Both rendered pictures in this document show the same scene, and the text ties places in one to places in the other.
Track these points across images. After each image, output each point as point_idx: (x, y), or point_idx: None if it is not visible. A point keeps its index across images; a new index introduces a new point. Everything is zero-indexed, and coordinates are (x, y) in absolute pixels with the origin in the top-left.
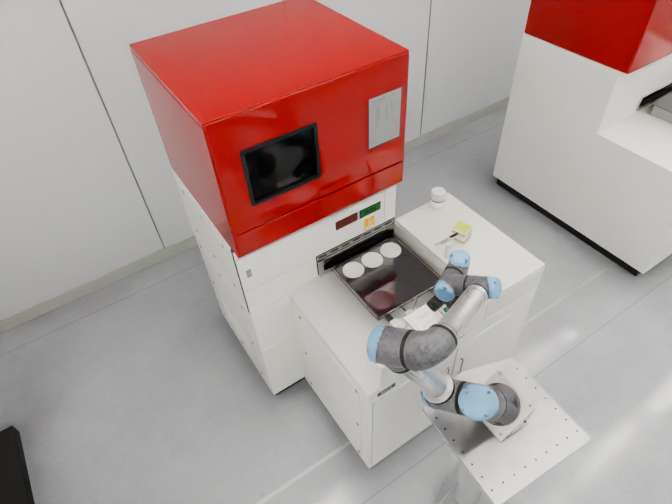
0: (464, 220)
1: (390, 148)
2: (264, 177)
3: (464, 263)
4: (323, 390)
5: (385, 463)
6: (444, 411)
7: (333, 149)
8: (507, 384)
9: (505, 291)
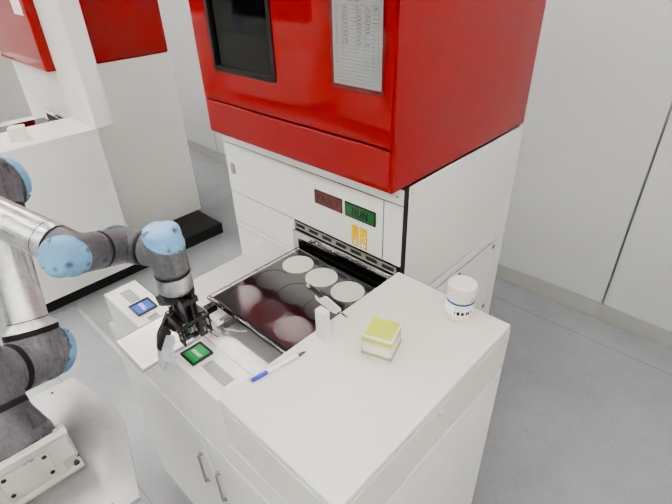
0: (434, 353)
1: (367, 107)
2: (225, 38)
3: (142, 234)
4: None
5: (182, 497)
6: (59, 401)
7: (288, 48)
8: (32, 444)
9: (251, 434)
